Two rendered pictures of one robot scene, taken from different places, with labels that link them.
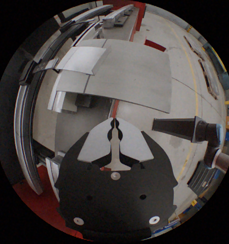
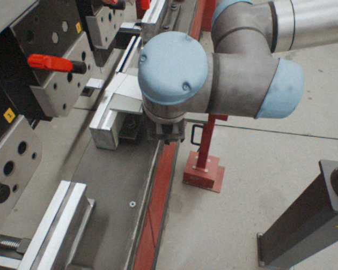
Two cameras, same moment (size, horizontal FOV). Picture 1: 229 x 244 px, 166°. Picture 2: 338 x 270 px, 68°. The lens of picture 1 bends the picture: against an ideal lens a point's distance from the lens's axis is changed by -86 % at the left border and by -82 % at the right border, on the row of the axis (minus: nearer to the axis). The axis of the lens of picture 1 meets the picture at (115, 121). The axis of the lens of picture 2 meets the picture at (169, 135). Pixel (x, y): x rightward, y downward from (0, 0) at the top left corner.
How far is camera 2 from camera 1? 0.52 m
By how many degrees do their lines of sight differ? 40
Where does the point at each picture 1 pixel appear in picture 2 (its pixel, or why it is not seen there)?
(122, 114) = (178, 228)
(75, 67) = (129, 94)
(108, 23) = (150, 34)
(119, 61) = not seen: hidden behind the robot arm
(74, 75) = (129, 99)
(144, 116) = (230, 230)
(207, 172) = not seen: outside the picture
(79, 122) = (119, 158)
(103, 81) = not seen: hidden behind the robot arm
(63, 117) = (96, 153)
